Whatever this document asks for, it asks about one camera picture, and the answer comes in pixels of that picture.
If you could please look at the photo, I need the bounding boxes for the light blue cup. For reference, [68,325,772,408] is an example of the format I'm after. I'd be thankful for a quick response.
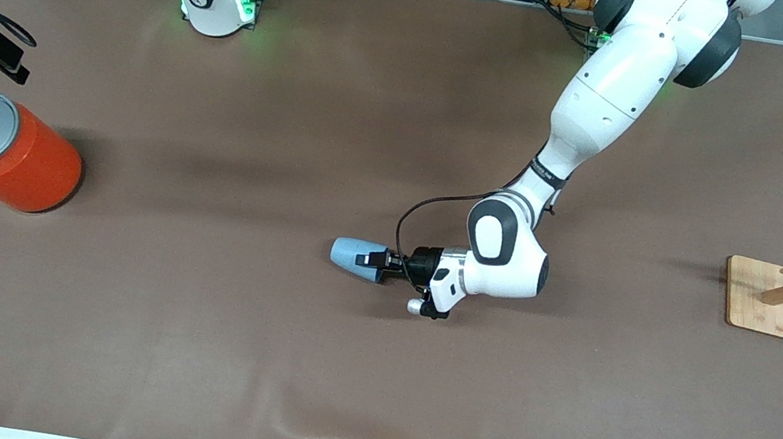
[327,235,393,286]

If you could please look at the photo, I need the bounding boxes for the brown table mat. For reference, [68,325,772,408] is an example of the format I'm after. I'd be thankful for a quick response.
[0,0,783,439]

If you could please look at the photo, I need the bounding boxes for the orange can with silver lid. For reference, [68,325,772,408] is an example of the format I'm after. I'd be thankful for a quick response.
[0,93,93,221]

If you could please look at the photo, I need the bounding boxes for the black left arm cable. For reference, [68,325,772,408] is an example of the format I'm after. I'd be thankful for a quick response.
[387,182,502,302]

